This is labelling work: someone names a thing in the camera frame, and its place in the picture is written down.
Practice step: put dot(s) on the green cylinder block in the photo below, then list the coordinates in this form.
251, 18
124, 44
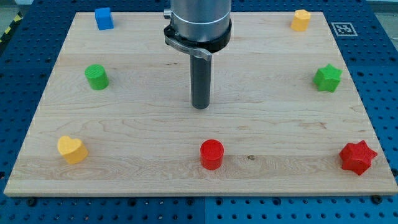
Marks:
96, 76

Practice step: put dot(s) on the yellow heart block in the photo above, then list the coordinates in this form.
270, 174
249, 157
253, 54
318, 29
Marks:
72, 150

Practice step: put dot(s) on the black bolt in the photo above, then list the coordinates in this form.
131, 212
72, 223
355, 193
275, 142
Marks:
31, 202
376, 199

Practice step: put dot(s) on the green star block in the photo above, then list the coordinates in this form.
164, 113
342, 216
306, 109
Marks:
327, 78

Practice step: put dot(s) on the black bolt front right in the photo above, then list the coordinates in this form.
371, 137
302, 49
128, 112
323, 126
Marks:
376, 199

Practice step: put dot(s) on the light wooden board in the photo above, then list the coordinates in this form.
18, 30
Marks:
281, 136

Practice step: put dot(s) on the yellow black hazard tape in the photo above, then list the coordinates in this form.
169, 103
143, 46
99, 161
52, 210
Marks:
10, 30

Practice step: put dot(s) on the red cylinder block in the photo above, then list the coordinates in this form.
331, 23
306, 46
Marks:
211, 154

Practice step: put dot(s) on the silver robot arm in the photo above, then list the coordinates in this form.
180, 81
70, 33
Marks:
198, 28

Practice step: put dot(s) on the yellow hexagon block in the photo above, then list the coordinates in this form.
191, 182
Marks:
301, 20

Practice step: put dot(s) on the blue cube block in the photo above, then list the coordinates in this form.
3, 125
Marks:
104, 18

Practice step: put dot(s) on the white fiducial marker tag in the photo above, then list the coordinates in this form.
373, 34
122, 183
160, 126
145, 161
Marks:
344, 29

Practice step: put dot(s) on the black bolt front left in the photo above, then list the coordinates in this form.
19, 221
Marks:
31, 202

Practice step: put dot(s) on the red star block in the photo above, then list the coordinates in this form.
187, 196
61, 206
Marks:
357, 157

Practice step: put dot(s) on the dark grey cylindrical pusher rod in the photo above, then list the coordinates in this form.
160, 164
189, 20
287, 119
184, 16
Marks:
200, 77

